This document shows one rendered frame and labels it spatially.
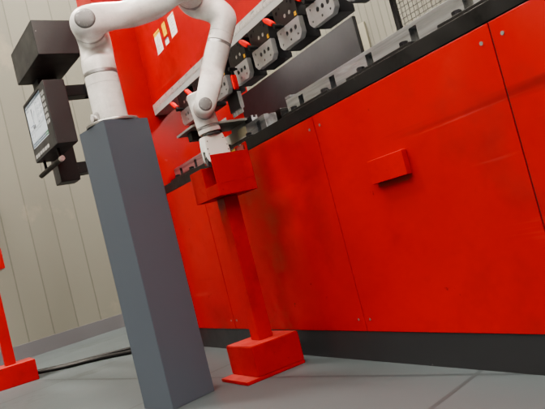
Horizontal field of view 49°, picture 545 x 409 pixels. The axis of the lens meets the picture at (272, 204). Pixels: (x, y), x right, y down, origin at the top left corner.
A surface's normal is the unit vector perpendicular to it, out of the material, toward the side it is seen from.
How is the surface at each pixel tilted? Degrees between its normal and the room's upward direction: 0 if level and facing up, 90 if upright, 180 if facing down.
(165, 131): 90
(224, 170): 90
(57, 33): 90
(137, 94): 90
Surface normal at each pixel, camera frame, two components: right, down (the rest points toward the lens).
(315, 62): -0.83, 0.18
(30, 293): 0.68, -0.21
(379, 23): -0.69, 0.14
